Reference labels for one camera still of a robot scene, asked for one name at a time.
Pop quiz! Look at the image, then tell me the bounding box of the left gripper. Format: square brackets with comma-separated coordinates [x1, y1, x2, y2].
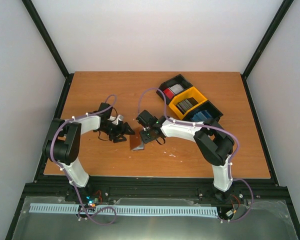
[100, 121, 135, 144]

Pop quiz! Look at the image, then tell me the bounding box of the brown leather card holder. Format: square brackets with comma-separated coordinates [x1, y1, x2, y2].
[129, 134, 145, 151]

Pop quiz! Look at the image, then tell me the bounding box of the yellow bin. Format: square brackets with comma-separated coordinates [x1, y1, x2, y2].
[168, 86, 208, 120]

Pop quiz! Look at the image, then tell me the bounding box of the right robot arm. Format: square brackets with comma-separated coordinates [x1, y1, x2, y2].
[136, 110, 235, 202]

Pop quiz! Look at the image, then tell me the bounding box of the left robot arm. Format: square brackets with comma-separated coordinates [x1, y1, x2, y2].
[42, 102, 135, 202]

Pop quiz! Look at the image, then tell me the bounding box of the dark grey card stack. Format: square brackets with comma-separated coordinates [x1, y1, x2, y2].
[176, 97, 198, 114]

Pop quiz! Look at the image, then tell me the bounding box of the red card stack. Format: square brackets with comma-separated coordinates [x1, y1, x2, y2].
[163, 88, 175, 100]

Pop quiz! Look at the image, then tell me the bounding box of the white card stack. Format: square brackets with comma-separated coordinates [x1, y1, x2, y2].
[169, 84, 184, 95]

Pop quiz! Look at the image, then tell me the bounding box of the blue card stack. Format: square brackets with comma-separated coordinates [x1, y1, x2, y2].
[191, 110, 212, 122]

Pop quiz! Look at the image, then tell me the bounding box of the black bin left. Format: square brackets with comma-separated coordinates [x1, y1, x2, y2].
[156, 74, 193, 106]

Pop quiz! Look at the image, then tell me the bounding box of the black bin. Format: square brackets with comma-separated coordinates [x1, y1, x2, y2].
[183, 100, 224, 122]
[156, 74, 193, 106]

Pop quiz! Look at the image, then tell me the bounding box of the black bin right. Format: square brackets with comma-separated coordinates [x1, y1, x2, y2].
[183, 100, 224, 122]

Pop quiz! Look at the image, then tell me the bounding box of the small circuit board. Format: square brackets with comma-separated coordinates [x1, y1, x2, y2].
[86, 190, 103, 207]

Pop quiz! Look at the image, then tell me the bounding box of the right base connector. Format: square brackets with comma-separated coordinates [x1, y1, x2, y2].
[225, 209, 237, 219]

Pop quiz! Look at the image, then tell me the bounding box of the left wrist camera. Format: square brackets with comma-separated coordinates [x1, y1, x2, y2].
[108, 114, 124, 125]

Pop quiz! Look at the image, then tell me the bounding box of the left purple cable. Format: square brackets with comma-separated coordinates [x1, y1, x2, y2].
[50, 94, 118, 226]

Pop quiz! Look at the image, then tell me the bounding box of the light blue cable duct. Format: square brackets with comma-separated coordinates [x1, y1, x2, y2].
[28, 203, 218, 218]

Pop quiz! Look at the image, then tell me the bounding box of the left black frame post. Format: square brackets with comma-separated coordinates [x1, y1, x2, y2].
[21, 0, 70, 79]

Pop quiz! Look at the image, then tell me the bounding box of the black frame post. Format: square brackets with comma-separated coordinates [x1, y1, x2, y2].
[241, 0, 294, 81]
[21, 0, 70, 79]

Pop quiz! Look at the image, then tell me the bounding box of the right black frame post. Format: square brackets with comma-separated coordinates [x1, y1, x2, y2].
[241, 0, 294, 81]

